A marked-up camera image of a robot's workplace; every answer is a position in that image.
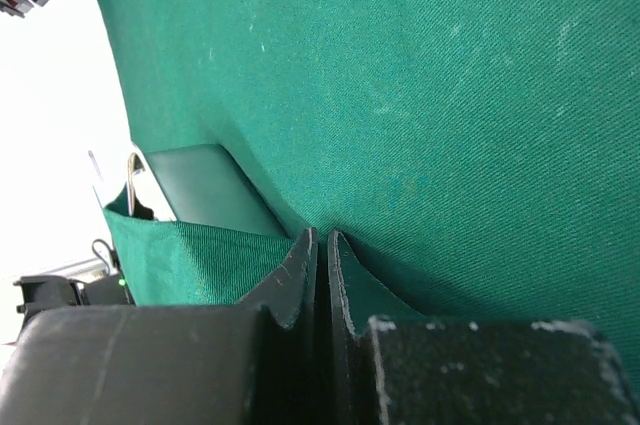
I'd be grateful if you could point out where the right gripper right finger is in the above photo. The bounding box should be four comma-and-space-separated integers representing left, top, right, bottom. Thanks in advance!
327, 231, 639, 424

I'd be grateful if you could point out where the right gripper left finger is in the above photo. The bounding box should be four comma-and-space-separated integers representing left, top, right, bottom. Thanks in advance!
1, 228, 318, 424

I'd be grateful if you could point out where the stainless steel tray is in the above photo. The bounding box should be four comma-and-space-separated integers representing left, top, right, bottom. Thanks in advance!
126, 145, 287, 238

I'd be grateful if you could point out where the dark green surgical cloth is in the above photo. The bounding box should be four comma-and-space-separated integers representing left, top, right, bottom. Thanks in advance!
97, 0, 639, 382

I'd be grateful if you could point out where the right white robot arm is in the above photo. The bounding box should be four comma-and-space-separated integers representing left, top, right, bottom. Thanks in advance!
1, 229, 639, 424

